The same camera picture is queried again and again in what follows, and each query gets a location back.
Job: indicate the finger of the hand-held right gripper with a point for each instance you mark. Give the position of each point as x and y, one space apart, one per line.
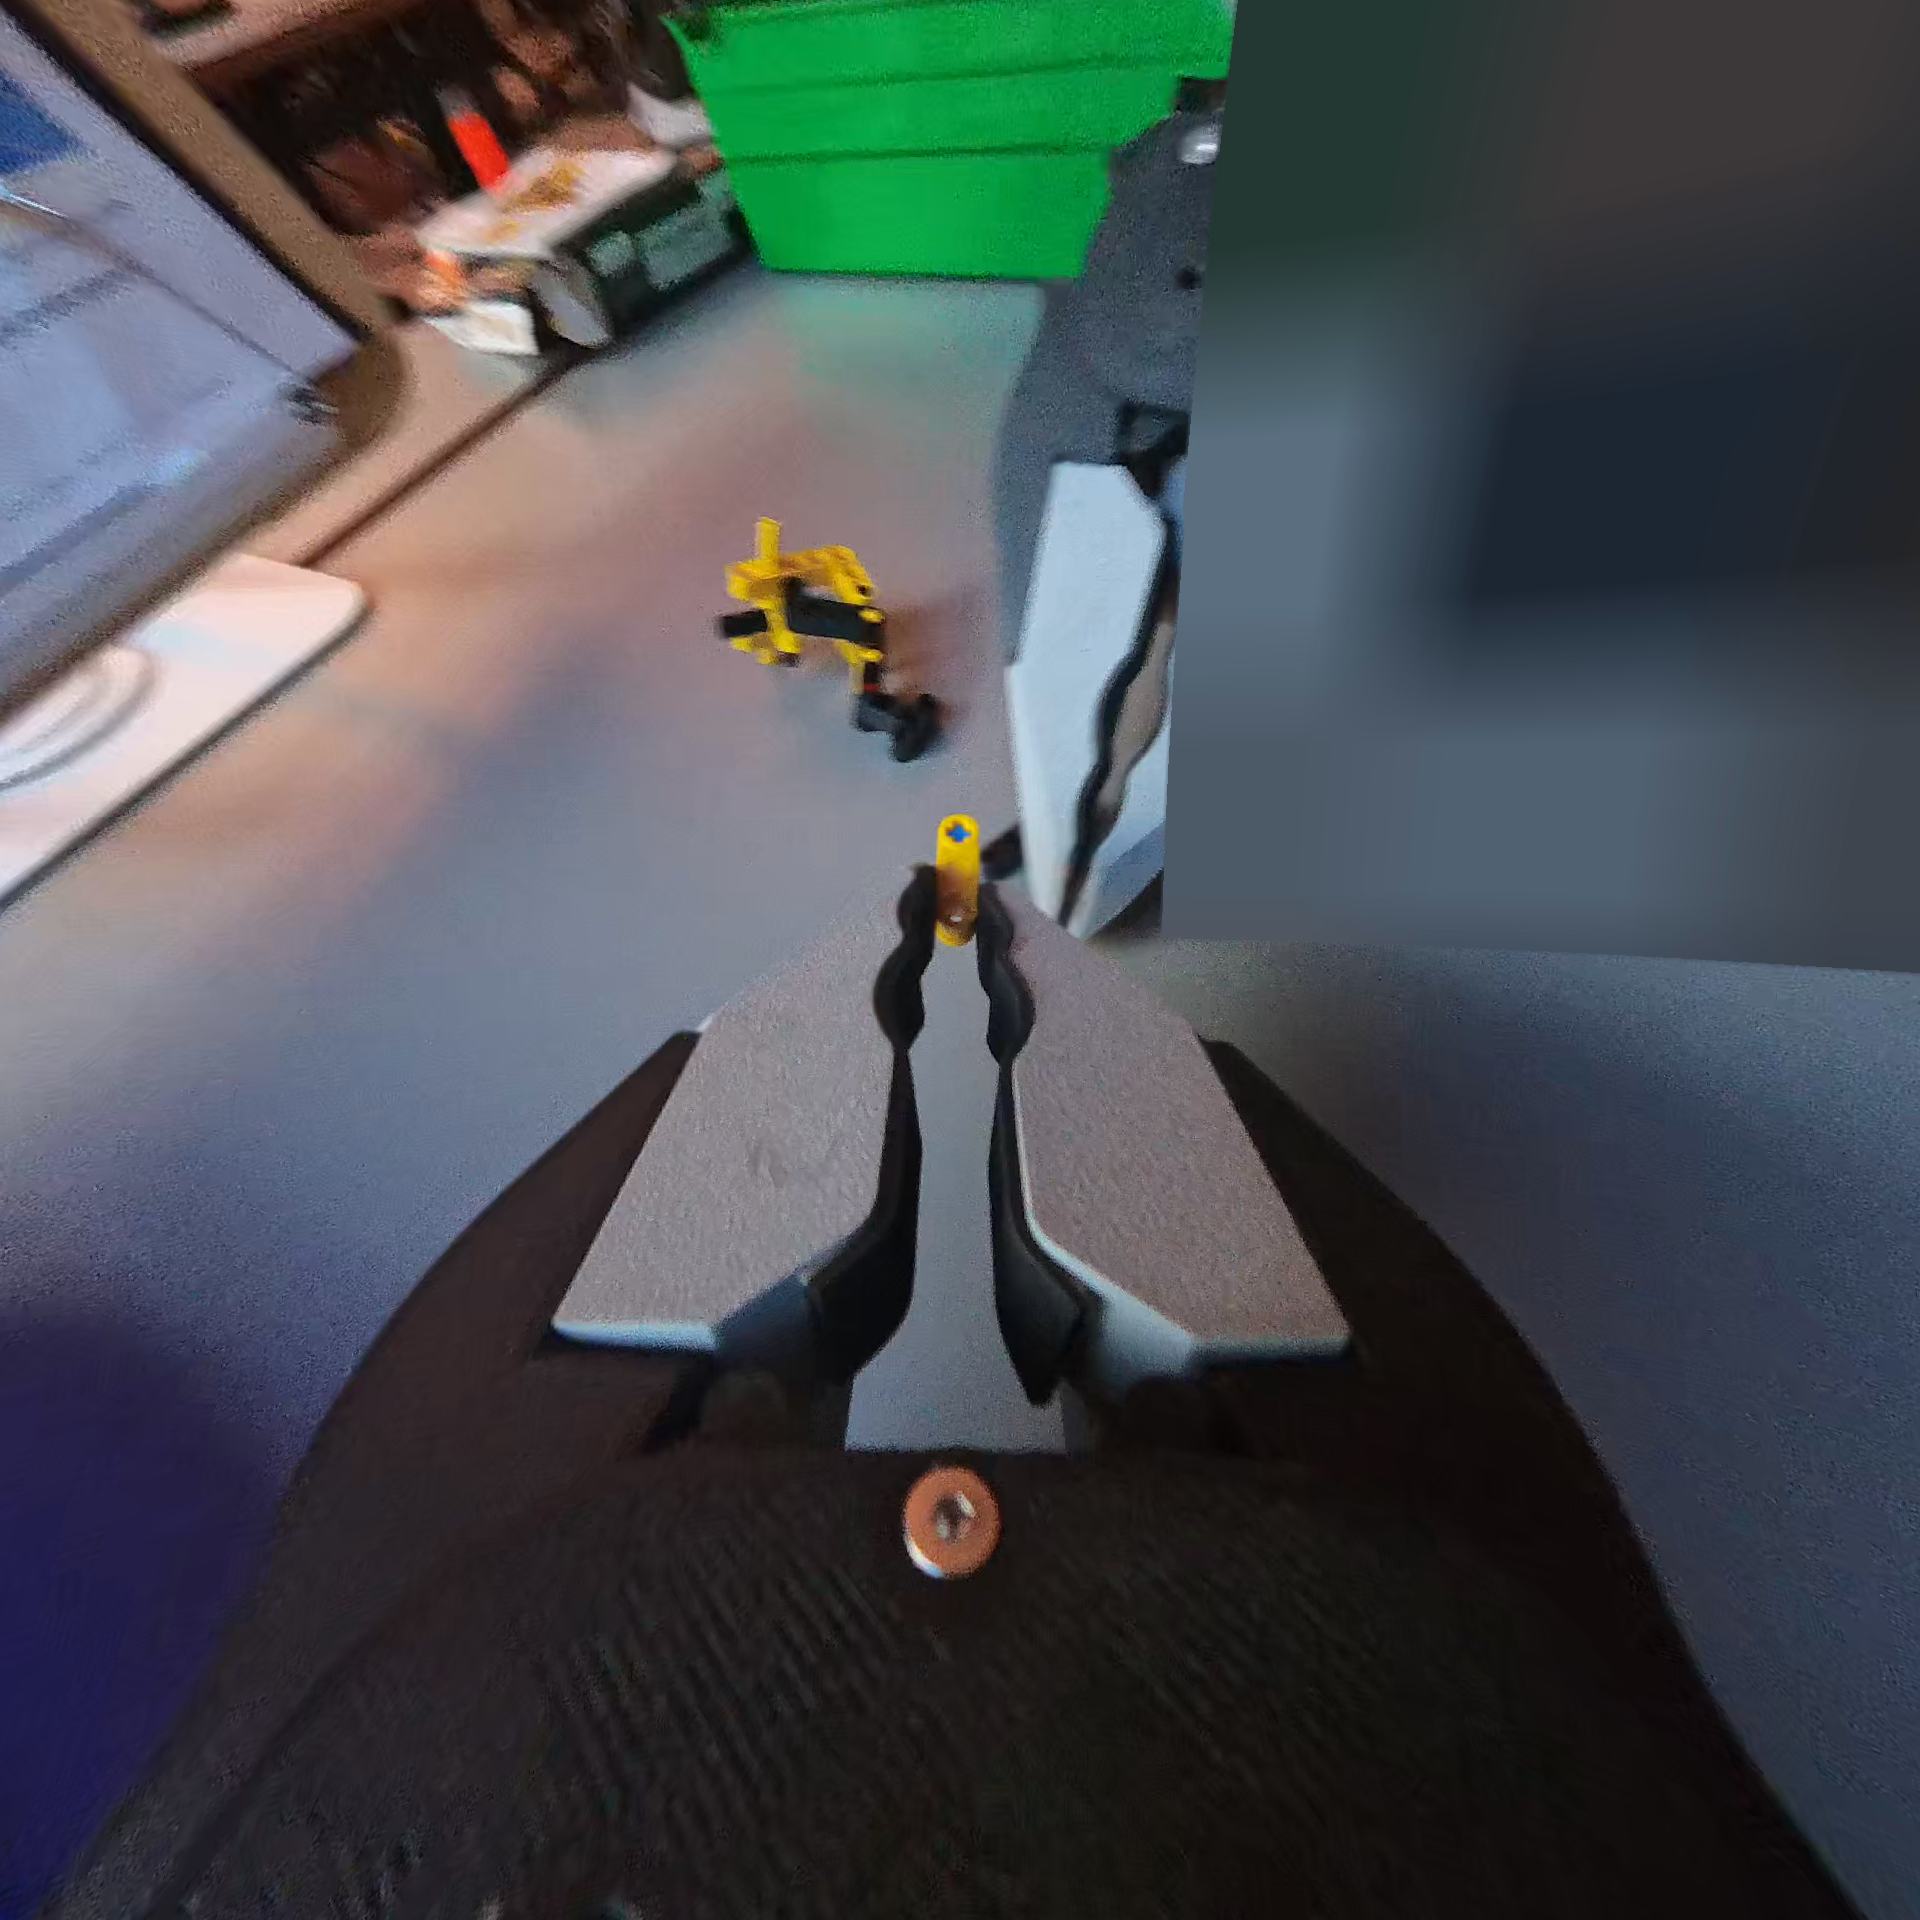
1138 810
1074 628

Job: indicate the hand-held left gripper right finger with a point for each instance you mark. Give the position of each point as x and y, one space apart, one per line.
1156 1168

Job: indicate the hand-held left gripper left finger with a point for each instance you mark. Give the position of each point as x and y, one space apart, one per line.
751 1156

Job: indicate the yellow lego connector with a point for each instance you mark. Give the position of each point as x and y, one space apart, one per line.
959 885

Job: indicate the green storage bin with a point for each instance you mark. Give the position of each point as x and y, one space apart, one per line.
931 135

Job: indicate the black angled lego beam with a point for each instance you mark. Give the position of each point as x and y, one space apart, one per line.
1001 854

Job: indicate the yellow and black lego assembly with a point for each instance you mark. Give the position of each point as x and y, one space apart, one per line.
811 599

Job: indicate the black box with white label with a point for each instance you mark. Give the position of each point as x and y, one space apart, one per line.
599 254

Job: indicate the orange red object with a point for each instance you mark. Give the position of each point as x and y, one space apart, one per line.
478 141

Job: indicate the silver computer monitor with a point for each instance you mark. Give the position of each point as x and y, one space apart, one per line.
134 374

